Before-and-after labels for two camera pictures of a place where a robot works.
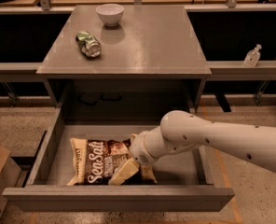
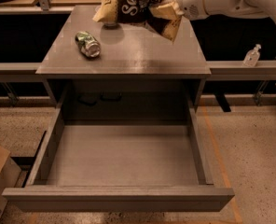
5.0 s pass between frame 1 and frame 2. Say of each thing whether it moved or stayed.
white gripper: moved
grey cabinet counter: stayed
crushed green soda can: stayed
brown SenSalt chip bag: moved
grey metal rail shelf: stayed
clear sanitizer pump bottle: stayed
